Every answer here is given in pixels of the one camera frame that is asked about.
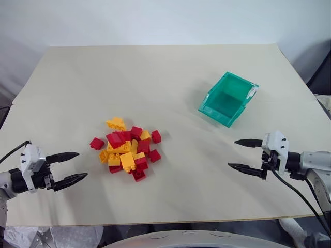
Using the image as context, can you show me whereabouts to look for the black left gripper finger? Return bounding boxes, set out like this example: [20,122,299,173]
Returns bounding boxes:
[46,151,80,164]
[53,172,89,193]

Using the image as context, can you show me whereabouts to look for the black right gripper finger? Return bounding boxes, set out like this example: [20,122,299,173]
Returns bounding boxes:
[233,138,265,149]
[227,162,267,181]

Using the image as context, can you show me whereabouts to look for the white label on bin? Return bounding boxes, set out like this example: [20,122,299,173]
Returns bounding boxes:
[246,86,260,100]

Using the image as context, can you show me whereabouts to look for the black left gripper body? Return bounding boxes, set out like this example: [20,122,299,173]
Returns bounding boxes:
[30,156,56,192]

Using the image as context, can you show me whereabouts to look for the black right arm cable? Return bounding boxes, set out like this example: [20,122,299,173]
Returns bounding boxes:
[270,168,331,236]
[304,177,328,228]

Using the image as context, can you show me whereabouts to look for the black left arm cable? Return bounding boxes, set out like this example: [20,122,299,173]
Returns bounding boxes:
[0,140,32,164]

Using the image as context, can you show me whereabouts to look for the white padded roll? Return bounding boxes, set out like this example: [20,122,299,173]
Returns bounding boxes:
[278,218,311,244]

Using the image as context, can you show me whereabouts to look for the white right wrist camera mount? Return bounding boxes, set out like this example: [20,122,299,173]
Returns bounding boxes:
[261,130,289,174]

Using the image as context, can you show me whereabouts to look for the green plastic bin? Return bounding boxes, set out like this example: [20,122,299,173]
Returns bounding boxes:
[198,71,260,129]

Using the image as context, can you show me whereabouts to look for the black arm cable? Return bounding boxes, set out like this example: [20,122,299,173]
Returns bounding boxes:
[0,140,32,164]
[270,168,331,236]
[304,177,328,228]

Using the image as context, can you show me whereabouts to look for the grey rounded shape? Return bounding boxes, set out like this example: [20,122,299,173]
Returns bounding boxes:
[102,230,288,248]

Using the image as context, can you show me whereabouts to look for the crumpled clear plastic wrap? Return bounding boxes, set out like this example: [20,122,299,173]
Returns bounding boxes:
[3,225,104,248]

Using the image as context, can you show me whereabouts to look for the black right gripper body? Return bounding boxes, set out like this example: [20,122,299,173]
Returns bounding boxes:
[261,148,282,179]

